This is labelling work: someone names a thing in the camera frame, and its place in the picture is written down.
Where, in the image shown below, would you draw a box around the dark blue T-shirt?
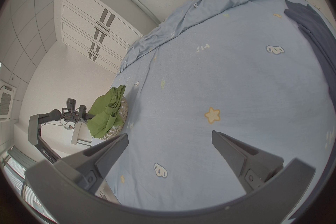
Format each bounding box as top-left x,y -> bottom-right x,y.
284,0 -> 336,90

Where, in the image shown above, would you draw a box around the round woven basket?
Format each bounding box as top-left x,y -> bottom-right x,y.
101,96 -> 129,140

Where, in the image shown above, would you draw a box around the white wardrobe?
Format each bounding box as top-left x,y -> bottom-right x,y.
61,0 -> 161,76

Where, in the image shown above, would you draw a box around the pale blue quilt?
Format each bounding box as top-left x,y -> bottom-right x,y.
119,0 -> 275,74

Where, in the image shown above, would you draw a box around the white ceiling air conditioner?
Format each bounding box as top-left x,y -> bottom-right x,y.
0,80 -> 17,121

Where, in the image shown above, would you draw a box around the green shorts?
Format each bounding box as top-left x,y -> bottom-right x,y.
87,85 -> 127,139

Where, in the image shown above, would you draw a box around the bed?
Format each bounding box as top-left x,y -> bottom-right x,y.
90,0 -> 336,214

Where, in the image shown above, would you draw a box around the window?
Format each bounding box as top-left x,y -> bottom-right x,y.
1,148 -> 59,222

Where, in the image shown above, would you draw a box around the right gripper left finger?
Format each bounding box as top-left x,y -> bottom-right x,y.
54,133 -> 129,195

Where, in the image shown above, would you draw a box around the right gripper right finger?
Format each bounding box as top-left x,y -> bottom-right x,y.
212,130 -> 285,196

